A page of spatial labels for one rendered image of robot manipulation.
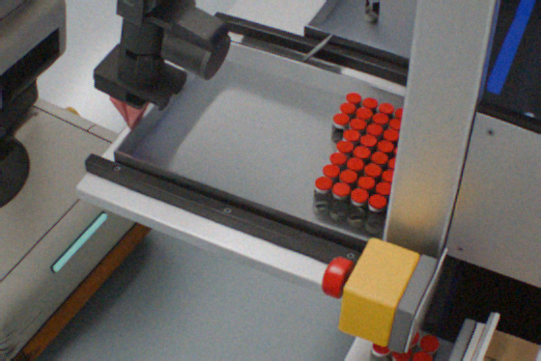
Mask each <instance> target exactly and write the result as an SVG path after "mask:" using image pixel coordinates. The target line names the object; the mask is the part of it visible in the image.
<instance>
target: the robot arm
mask: <svg viewBox="0 0 541 361"><path fill-rule="evenodd" d="M196 2H197V1H196V0H117V8H116V14H117V15H119V16H120V17H121V18H122V31H121V41H120V43H118V44H117V45H116V46H115V47H114V48H112V49H111V50H110V51H109V52H108V54H107V55H106V56H105V57H104V58H103V60H102V61H101V62H99V63H98V64H97V66H96V67H95V68H94V74H93V79H94V88H95V89H97V90H98V91H100V92H102V93H106V94H107V95H109V100H110V101H111V103H112V104H113V105H114V106H115V107H116V109H117V110H118V111H119V114H121V115H122V116H123V118H124V120H125V121H126V123H127V127H128V128H130V129H132V128H133V127H134V126H135V125H137V124H138V121H139V120H140V119H141V118H142V116H143V114H144V112H145V110H146V108H147V107H148V106H149V104H150V103H151V104H153V105H157V106H158V109H157V110H158V111H162V110H164V108H165V107H166V106H167V104H168V102H169V98H171V97H172V96H173V95H174V94H175V95H177V94H178V93H179V92H180V91H181V90H182V88H183V87H184V84H185V83H186V80H187V72H186V71H185V70H184V69H186V70H188V71H190V72H191V73H193V74H195V75H196V76H198V77H200V78H204V79H206V80H209V79H211V78H212V77H214V76H215V75H216V73H217V72H218V70H219V69H220V67H221V66H222V64H223V62H224V61H225V59H226V57H227V54H228V52H229V49H230V46H231V37H230V36H229V35H228V34H229V28H228V26H227V24H226V23H225V22H224V21H223V20H220V19H219V18H217V17H215V16H213V15H212V14H208V13H207V12H205V11H203V10H202V9H200V8H198V7H196ZM165 60H166V61H169V62H171V63H173V64H175V65H176V66H178V67H179V68H181V69H177V68H176V67H174V66H172V65H170V64H168V63H166V62H165Z"/></svg>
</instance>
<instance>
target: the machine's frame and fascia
mask: <svg viewBox="0 0 541 361"><path fill-rule="evenodd" d="M481 98H482V97H481ZM444 249H447V253H446V255H449V256H451V257H454V258H455V259H456V258H458V259H461V260H463V261H466V262H468V263H470V264H477V265H479V266H481V267H484V268H488V269H490V270H493V271H494V272H497V273H501V274H503V275H506V276H508V277H512V278H515V279H517V280H519V281H524V282H526V283H529V284H530V285H534V286H536V287H538V288H540V289H541V121H540V120H538V119H535V118H532V117H531V116H528V115H525V114H523V113H520V112H517V111H514V110H512V109H508V108H506V107H503V106H500V105H497V104H494V103H491V102H489V101H486V100H483V99H480V101H479V104H478V106H477V110H476V116H475V119H474V123H473V131H472V135H471V138H470V144H469V152H468V155H467V159H466V163H465V166H464V174H463V178H462V181H461V185H460V189H459V193H458V196H457V200H456V208H455V210H454V214H453V218H452V222H451V226H450V230H449V234H448V237H447V241H446V244H445V248H444Z"/></svg>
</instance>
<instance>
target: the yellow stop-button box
mask: <svg viewBox="0 0 541 361"><path fill-rule="evenodd" d="M438 264H439V261H438V260H437V259H435V258H433V257H431V256H425V255H422V256H421V257H420V256H419V254H417V253H416V252H414V251H411V250H408V249H407V248H405V249H404V248H401V247H398V246H397V245H394V244H391V243H388V242H386V241H384V240H381V239H376V238H371V239H370V241H368V242H367V244H366V247H365V249H364V251H363V253H362V255H361V256H360V258H359V260H358V261H357V263H356V266H355V268H354V270H353V271H352V273H351V275H350V278H349V280H348V282H347V283H346V284H345V286H344V289H343V291H344V293H343V301H342V307H341V311H340V316H339V321H338V328H339V330H340V331H342V332H344V333H347V334H351V335H353V336H356V337H358V338H360V339H364V340H366V341H369V342H370V343H373V344H378V345H379V346H382V347H387V348H388V349H390V350H393V351H395V352H399V353H404V351H405V347H406V344H407V341H408V339H409V336H410V332H411V328H412V324H413V317H414V315H415V314H416V311H417V309H418V307H419V305H420V302H421V300H422V297H423V294H424V293H425V291H426V290H427V287H428V285H429V283H430V281H431V278H432V277H433V275H434V273H435V270H436V268H437V266H438Z"/></svg>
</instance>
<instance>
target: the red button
mask: <svg viewBox="0 0 541 361"><path fill-rule="evenodd" d="M353 267H354V262H352V261H349V260H346V259H344V258H341V257H338V258H335V259H333V260H332V262H331V263H330V264H329V265H328V266H327V268H326V270H325V272H324V275H323V279H322V291H323V292H324V294H325V295H328V296H331V297H333V298H336V299H340V298H341V297H342V296H343V293H344V291H343V289H344V286H345V284H346V283H347V282H348V280H349V278H350V275H351V273H352V271H353Z"/></svg>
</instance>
